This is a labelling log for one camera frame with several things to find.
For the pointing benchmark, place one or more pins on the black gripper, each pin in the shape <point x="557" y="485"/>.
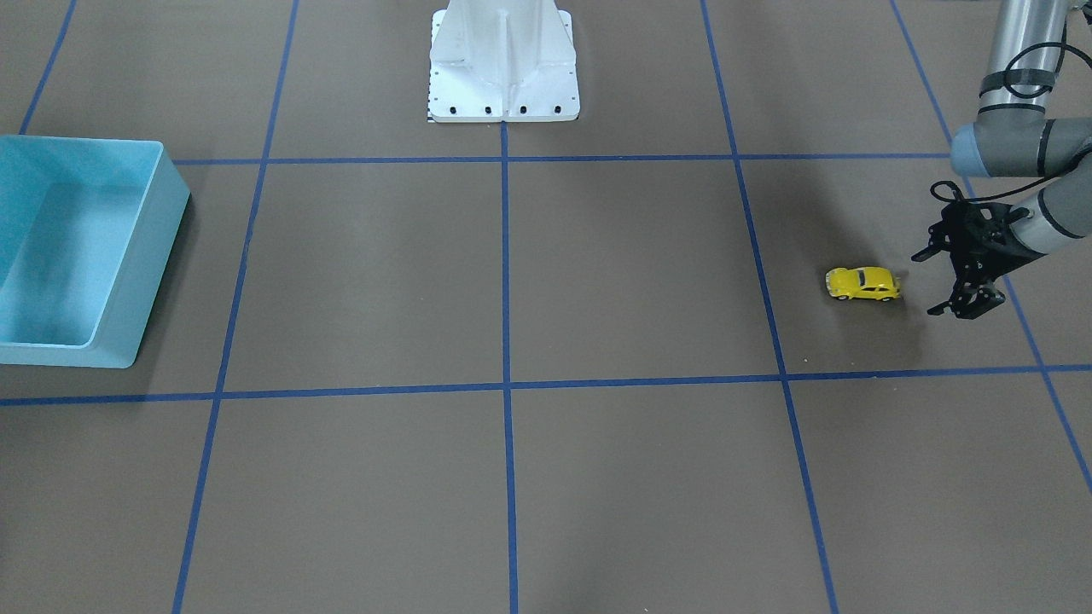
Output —
<point x="995" y="245"/>

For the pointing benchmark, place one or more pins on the yellow beetle toy car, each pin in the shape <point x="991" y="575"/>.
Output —
<point x="871" y="283"/>

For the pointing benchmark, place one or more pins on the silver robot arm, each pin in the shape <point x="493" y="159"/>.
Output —
<point x="1013" y="137"/>

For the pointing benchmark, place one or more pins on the light blue plastic bin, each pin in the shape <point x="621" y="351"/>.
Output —
<point x="87" y="228"/>

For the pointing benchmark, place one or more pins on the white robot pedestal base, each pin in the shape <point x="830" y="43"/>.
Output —
<point x="502" y="61"/>

